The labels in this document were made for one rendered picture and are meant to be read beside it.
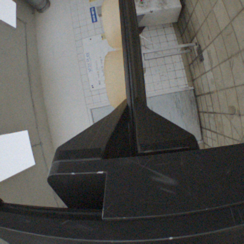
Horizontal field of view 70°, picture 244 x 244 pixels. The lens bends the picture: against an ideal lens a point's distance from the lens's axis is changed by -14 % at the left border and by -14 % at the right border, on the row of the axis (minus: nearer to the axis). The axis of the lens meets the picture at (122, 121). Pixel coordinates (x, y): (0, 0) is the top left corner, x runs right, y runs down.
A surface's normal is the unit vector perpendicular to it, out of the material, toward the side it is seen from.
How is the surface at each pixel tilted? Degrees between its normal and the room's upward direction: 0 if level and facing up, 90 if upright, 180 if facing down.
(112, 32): 85
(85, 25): 90
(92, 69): 90
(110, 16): 88
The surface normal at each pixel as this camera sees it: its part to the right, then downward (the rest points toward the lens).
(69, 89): -0.12, 0.06
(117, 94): -0.06, 0.61
